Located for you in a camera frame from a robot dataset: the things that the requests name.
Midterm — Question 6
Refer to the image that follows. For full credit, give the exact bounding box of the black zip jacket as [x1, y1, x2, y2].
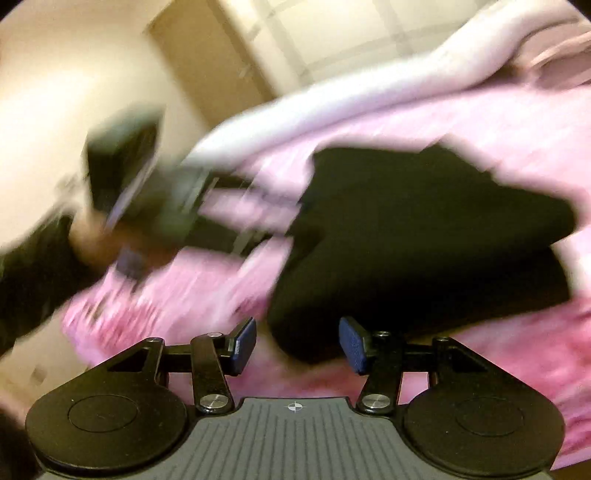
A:
[266, 145, 578, 364]

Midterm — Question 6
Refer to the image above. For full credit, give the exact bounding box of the pink rose bedsheet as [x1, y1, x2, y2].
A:
[59, 82, 591, 471]

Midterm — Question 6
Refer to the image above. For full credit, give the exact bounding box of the brown wooden door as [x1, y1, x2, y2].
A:
[146, 0, 276, 129]

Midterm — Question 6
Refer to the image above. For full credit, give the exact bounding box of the white wardrobe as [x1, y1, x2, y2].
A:
[221, 0, 488, 96]

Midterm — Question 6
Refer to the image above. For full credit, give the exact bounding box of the white striped duvet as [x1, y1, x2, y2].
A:
[186, 1, 582, 165]

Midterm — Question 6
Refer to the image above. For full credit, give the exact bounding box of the pink pillow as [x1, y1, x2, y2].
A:
[508, 22, 590, 90]

